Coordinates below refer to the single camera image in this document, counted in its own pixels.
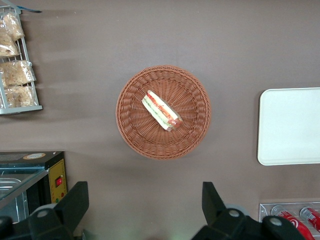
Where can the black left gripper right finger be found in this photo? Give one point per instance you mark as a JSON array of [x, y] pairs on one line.
[[225, 225]]

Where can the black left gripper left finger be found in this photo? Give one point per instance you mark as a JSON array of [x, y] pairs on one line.
[[50, 222]]

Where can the tray of packaged snacks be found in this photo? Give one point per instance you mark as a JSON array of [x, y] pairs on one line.
[[22, 109]]

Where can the beige rectangular tray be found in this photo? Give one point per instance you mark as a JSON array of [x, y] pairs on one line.
[[290, 125]]

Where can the clear acrylic bottle rack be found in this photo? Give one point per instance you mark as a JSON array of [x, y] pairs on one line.
[[265, 212]]

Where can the black food warmer cabinet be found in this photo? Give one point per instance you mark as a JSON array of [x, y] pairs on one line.
[[25, 160]]

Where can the red cola bottle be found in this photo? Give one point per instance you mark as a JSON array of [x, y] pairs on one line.
[[312, 217], [292, 221]]

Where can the round brown wicker basket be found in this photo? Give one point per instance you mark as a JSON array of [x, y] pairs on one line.
[[190, 120]]

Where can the clear snack bag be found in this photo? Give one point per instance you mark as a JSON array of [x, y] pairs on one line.
[[21, 96], [13, 26], [16, 73], [7, 46]]

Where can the wrapped triangle sandwich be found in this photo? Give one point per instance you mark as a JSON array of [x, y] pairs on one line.
[[161, 110]]

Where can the small blue flat object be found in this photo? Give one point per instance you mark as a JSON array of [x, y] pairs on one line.
[[31, 10]]

